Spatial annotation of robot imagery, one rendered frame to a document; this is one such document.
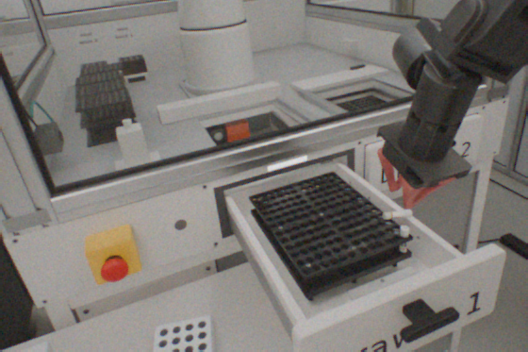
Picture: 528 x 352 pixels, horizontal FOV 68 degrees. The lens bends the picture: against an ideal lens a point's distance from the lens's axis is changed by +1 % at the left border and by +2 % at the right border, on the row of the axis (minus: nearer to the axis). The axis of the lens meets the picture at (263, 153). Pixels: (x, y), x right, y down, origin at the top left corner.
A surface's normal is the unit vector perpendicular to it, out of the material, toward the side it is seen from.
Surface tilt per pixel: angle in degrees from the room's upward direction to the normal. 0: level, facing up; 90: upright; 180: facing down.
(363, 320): 90
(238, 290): 0
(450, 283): 90
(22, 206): 90
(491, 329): 0
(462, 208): 90
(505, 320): 0
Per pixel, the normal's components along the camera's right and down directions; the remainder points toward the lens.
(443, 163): 0.02, -0.73
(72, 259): 0.37, 0.39
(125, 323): -0.10, -0.89
